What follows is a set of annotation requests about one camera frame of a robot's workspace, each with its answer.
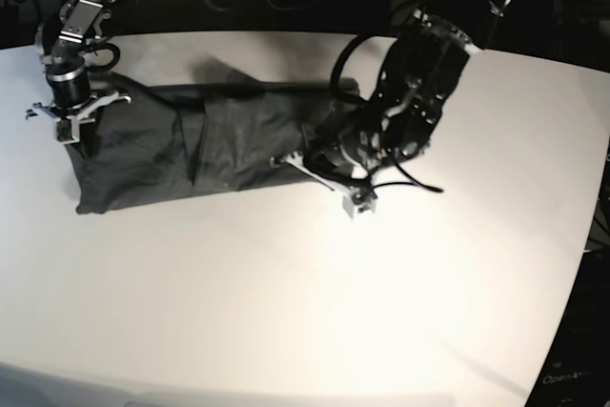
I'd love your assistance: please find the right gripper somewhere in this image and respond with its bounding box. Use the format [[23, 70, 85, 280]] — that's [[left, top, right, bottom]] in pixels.
[[25, 90, 132, 143]]

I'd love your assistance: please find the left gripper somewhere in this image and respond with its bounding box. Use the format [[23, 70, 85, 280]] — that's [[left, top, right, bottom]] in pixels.
[[270, 151, 377, 219]]

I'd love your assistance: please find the grey T-shirt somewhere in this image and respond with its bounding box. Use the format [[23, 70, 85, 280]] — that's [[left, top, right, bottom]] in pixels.
[[66, 69, 352, 214]]

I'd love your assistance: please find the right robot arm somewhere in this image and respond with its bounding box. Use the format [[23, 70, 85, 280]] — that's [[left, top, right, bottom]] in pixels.
[[26, 0, 132, 145]]

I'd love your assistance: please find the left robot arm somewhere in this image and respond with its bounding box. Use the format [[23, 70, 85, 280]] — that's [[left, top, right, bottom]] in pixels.
[[271, 0, 512, 216]]

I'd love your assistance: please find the black OpenArm base box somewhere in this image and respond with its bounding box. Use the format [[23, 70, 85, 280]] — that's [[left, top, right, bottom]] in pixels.
[[526, 249, 609, 407]]

